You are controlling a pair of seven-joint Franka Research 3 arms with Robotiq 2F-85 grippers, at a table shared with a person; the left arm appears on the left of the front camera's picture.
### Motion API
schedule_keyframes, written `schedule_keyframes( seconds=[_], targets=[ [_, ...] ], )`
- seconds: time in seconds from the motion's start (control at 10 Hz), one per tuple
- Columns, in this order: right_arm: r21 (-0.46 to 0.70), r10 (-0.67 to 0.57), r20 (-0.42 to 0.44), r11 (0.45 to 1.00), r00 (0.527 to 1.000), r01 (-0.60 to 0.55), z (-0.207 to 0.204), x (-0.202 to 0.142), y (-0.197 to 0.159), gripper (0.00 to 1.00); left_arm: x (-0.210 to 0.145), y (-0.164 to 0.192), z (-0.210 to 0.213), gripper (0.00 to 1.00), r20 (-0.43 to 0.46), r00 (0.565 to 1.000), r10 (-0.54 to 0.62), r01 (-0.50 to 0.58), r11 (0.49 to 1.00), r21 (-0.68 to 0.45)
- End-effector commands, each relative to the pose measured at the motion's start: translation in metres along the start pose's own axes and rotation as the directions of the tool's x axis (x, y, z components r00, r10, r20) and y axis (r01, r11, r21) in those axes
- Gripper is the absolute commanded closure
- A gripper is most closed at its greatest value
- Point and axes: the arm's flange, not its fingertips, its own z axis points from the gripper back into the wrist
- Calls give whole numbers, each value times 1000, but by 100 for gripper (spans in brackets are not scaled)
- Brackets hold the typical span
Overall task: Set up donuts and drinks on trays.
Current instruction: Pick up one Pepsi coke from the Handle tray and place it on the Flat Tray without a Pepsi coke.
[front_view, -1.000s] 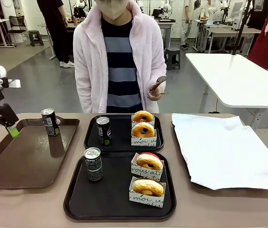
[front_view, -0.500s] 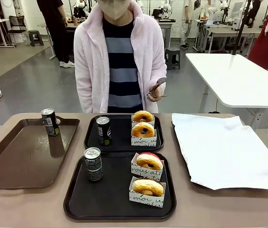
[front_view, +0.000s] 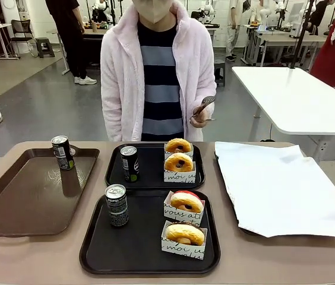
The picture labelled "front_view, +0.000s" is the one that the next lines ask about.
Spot person's left hand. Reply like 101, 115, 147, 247
189, 102, 215, 129

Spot metal serving tongs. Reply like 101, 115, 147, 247
188, 95, 217, 124

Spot orange glazed donut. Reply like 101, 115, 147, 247
165, 138, 193, 154

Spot black Pepsi can green base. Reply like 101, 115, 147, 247
120, 145, 141, 183

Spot red frosted donut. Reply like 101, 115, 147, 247
163, 192, 206, 227

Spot black patterned Pepsi can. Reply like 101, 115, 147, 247
105, 183, 130, 228

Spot person's left forearm pink sleeve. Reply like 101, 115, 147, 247
195, 68, 217, 108

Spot person's right forearm pink sleeve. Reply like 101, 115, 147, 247
100, 94, 128, 143

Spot grey stool behind person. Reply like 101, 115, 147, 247
214, 58, 226, 87

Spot small black plastic tray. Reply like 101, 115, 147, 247
105, 142, 206, 191

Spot person in pink fleece jacket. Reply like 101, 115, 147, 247
100, 0, 217, 143

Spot white folding table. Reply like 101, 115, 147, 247
231, 65, 335, 163

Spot person in beige trousers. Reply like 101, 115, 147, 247
225, 0, 245, 62

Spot white paper sheet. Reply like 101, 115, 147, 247
214, 141, 335, 239

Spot beige workbench table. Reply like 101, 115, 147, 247
242, 24, 328, 67

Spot beige face mask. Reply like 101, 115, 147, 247
132, 0, 175, 25

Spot wooden desk with items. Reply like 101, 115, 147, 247
46, 26, 110, 75

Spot person in red dress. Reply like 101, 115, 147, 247
309, 0, 335, 88

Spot black Pepsi can barcode side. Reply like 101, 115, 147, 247
50, 135, 75, 172

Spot large black plastic tray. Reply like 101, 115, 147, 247
78, 189, 222, 276

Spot person in black clothes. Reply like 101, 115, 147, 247
45, 0, 98, 86

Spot grey step stool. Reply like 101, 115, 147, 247
34, 36, 56, 59

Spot brown plastic tray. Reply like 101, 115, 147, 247
0, 147, 101, 239

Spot black office chair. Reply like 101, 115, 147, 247
9, 18, 36, 56

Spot black cable on floor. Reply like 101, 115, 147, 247
260, 122, 276, 143

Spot black camera stand pole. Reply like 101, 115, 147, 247
288, 0, 317, 69

